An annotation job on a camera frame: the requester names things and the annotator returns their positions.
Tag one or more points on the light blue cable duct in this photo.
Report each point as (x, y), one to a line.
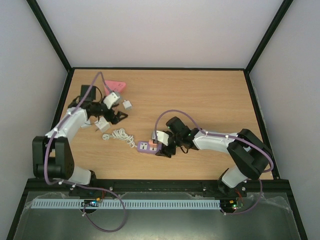
(129, 204)

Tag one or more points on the pink plug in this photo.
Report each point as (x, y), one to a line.
(152, 143)

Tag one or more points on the white cube plug red pattern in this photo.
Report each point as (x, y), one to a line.
(102, 124)

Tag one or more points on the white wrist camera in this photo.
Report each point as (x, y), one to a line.
(160, 137)
(112, 99)

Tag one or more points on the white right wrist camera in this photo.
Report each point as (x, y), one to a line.
(160, 137)

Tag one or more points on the pink triangular power strip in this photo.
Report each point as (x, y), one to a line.
(114, 86)

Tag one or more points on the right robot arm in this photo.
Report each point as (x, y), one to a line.
(250, 155)

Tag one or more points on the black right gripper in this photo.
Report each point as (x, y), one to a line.
(169, 144)

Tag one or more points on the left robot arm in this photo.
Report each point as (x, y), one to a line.
(52, 155)

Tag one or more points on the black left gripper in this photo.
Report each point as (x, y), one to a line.
(110, 117)

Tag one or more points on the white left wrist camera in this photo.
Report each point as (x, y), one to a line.
(112, 99)

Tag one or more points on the purple power strip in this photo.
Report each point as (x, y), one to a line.
(145, 147)

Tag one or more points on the white 66W USB charger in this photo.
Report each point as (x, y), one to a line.
(86, 124)

